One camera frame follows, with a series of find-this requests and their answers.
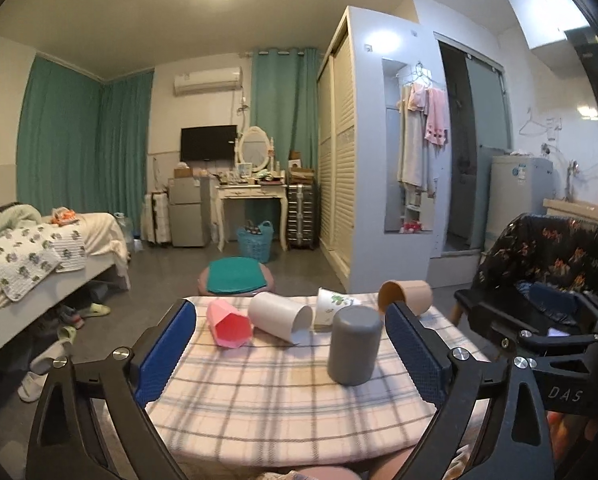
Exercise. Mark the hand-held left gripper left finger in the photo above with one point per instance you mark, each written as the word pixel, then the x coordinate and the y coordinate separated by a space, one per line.
pixel 161 355

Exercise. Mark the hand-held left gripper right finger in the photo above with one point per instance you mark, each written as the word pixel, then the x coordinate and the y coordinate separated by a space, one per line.
pixel 419 355

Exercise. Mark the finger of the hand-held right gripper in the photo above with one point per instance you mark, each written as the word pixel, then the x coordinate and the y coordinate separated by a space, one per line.
pixel 549 302
pixel 514 332

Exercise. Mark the tan cup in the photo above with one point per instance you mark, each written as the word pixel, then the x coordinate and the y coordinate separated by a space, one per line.
pixel 414 295

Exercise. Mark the grey cup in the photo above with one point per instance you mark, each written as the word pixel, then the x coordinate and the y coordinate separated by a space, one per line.
pixel 354 350

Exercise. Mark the pink cup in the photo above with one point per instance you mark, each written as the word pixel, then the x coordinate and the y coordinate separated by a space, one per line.
pixel 229 327

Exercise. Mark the white cup with green print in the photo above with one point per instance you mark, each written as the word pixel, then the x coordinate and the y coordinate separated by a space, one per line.
pixel 329 305

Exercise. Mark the plain white cup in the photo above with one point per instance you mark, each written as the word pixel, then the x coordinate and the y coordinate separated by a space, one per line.
pixel 274 312

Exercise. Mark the person's right hand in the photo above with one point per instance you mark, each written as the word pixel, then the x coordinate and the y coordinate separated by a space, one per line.
pixel 561 430

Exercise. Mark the black floral chair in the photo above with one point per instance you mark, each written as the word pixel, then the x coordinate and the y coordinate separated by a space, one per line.
pixel 539 250

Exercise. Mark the green slipper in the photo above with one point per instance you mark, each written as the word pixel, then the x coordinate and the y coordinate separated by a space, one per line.
pixel 96 310
pixel 66 333

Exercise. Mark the kitchen counter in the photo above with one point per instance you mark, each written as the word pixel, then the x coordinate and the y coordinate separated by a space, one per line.
pixel 579 206

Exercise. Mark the checked tablecloth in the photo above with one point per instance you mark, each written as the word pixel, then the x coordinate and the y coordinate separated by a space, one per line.
pixel 259 390

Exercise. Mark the green seat cushion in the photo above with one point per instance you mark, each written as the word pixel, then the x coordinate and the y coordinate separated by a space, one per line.
pixel 239 275

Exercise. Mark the white washing machine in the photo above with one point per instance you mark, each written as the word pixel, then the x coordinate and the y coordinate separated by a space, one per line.
pixel 516 195

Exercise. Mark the white slipper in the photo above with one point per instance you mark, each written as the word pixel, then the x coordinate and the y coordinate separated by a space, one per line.
pixel 49 357
pixel 31 387

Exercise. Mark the clear water jug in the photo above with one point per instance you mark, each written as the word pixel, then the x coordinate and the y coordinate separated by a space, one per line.
pixel 125 235

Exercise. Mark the bed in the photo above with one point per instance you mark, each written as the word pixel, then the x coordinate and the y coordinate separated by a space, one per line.
pixel 99 240

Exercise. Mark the white suitcase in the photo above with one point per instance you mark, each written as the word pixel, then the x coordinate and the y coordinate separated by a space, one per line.
pixel 156 217

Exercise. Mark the blue laundry basket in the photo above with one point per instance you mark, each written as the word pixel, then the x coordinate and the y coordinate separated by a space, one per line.
pixel 255 247

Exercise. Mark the small silver fridge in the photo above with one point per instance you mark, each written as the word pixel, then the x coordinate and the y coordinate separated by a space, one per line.
pixel 189 215

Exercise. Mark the white quilt with green print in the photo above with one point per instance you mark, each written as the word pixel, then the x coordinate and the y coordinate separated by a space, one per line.
pixel 24 260

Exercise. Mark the orange cloth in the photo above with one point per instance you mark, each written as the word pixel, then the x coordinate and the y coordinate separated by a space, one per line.
pixel 65 216

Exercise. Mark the white dressing table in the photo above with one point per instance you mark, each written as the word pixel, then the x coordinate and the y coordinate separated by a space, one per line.
pixel 251 192

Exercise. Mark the white wardrobe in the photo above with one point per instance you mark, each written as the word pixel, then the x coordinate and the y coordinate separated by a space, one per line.
pixel 359 160

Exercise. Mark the light green blanket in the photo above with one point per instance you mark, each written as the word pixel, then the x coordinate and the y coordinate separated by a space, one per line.
pixel 4 220

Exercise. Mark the white hanging robe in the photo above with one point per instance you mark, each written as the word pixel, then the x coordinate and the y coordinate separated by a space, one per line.
pixel 411 145

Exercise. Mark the cardboard box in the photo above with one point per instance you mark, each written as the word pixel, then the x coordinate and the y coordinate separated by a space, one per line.
pixel 301 176

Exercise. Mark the pink hanging towel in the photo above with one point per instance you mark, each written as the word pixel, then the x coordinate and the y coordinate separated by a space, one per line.
pixel 436 117

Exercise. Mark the black television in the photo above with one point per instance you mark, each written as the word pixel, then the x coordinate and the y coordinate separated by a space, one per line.
pixel 209 142

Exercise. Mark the oval vanity mirror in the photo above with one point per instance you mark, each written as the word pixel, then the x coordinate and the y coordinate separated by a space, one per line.
pixel 254 147

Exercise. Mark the wide teal curtain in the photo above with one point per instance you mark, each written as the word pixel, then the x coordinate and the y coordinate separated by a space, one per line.
pixel 69 135

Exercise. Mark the narrow teal curtain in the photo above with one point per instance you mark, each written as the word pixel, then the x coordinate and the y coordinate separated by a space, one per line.
pixel 284 105

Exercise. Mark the white air conditioner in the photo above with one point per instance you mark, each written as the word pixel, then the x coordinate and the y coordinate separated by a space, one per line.
pixel 208 80

